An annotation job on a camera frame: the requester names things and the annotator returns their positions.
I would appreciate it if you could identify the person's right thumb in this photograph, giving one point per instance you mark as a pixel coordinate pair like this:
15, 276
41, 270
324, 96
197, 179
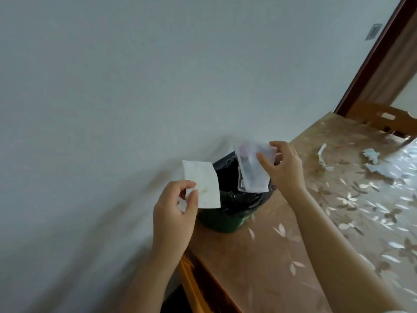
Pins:
265, 162

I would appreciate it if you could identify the curled white paper scrap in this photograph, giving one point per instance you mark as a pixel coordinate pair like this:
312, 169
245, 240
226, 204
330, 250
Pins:
322, 156

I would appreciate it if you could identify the green trash bin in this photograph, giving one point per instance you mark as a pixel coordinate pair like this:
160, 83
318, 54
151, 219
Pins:
221, 221

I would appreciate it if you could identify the black trash bag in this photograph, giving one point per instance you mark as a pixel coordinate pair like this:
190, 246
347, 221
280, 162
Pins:
231, 189

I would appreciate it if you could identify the white paper sheet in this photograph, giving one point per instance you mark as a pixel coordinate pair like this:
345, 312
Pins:
205, 185

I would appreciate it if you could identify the person's left thumb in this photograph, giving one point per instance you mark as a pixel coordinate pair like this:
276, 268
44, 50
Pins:
193, 202

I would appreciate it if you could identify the clear plastic wrapper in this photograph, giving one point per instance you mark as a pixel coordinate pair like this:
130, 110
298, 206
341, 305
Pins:
249, 174

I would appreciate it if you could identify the crumpled white paper scrap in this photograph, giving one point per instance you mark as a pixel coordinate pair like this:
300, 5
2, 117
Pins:
370, 156

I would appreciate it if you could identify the wooden chair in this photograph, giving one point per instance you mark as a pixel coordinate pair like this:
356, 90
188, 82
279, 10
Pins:
381, 118

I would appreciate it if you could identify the person's left forearm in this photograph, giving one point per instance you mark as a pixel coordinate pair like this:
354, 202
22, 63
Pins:
151, 283

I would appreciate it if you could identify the brown floral tablecloth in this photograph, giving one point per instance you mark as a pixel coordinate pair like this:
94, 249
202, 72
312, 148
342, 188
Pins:
342, 224

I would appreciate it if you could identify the brown door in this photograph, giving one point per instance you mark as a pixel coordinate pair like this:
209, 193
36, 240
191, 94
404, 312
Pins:
391, 61

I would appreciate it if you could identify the dark brown door frame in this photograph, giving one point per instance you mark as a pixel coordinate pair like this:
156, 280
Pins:
374, 55

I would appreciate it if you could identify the person's right hand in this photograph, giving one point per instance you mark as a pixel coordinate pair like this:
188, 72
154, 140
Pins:
288, 174

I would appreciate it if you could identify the flat white paper scrap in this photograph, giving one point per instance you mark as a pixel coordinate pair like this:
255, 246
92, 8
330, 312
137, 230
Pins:
384, 170

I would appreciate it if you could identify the person's right forearm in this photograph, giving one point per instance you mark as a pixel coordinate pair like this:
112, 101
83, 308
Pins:
332, 254

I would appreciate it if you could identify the person's left hand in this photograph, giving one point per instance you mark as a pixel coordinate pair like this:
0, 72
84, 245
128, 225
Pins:
169, 221

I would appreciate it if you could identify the grey wall switch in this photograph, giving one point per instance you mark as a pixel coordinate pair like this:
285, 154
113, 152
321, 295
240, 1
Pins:
373, 31

